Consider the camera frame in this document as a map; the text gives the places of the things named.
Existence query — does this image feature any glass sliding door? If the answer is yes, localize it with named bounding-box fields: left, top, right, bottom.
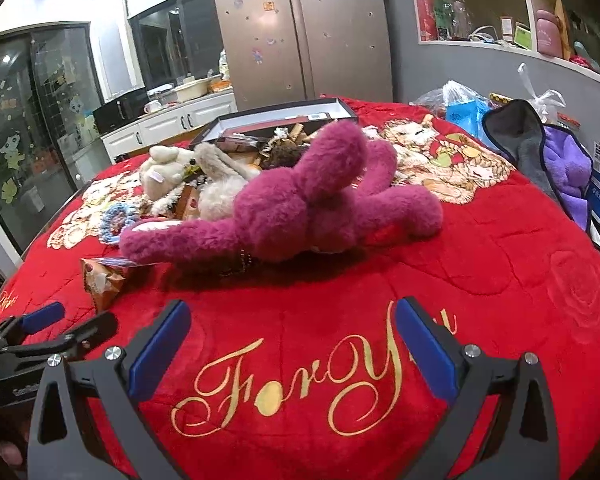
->
left=0, top=22, right=113, bottom=256

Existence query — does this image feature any pink container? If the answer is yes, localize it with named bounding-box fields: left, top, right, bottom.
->
left=535, top=9, right=565, bottom=58

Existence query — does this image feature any brown snack packet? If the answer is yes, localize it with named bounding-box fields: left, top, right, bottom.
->
left=80, top=256, right=146, bottom=313

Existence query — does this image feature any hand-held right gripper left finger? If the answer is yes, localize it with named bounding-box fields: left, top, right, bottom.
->
left=27, top=300, right=193, bottom=480

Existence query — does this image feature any grey cloth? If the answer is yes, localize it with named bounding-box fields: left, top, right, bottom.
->
left=481, top=99, right=561, bottom=201

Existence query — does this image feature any cream plush toy with tag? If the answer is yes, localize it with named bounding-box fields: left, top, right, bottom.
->
left=140, top=145, right=197, bottom=202

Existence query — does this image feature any silver refrigerator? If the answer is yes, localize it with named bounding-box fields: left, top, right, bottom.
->
left=210, top=0, right=393, bottom=111

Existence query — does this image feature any white kitchen cabinet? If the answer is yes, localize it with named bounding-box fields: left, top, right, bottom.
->
left=100, top=91, right=238, bottom=161

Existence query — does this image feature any clear plastic bag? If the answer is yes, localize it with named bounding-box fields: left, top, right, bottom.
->
left=517, top=62, right=566, bottom=123

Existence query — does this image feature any pink plush bear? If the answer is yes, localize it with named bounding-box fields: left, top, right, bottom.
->
left=119, top=121, right=443, bottom=266

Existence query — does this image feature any blue bag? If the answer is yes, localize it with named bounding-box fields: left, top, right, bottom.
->
left=445, top=97, right=491, bottom=136

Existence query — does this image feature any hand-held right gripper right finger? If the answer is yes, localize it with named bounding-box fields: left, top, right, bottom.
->
left=395, top=297, right=561, bottom=480

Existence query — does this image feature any red box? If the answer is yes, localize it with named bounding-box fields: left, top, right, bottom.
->
left=414, top=0, right=438, bottom=42

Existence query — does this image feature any black microwave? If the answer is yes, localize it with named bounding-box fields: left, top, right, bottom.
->
left=92, top=87, right=148, bottom=133

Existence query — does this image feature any fluffy cream plush toy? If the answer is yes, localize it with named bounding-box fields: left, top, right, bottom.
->
left=194, top=142, right=262, bottom=222

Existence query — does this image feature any black shallow box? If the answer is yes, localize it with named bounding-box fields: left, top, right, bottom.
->
left=189, top=97, right=359, bottom=153

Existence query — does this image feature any cream basin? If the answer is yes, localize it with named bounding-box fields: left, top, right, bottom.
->
left=172, top=79, right=212, bottom=102

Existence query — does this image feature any blue scrunchie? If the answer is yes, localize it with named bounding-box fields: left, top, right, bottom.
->
left=99, top=201, right=141, bottom=246

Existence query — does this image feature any red printed blanket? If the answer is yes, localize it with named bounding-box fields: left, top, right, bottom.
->
left=0, top=95, right=600, bottom=480

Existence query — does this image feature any purple cloth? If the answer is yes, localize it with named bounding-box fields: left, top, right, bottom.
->
left=542, top=125, right=595, bottom=231

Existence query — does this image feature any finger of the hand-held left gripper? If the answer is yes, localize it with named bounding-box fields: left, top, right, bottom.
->
left=0, top=302, right=66, bottom=348
left=2, top=311, right=119, bottom=362

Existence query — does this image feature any dark kitchen window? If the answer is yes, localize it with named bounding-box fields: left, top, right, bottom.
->
left=120, top=0, right=226, bottom=91

